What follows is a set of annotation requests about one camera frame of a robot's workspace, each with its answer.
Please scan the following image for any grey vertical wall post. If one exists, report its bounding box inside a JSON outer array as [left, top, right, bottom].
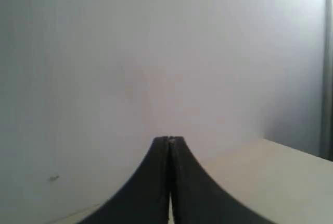
[[319, 0, 332, 160]]

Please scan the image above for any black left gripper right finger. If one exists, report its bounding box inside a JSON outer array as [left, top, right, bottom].
[[169, 136, 272, 224]]

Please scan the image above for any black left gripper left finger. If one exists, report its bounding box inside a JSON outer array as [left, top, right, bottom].
[[80, 136, 170, 224]]

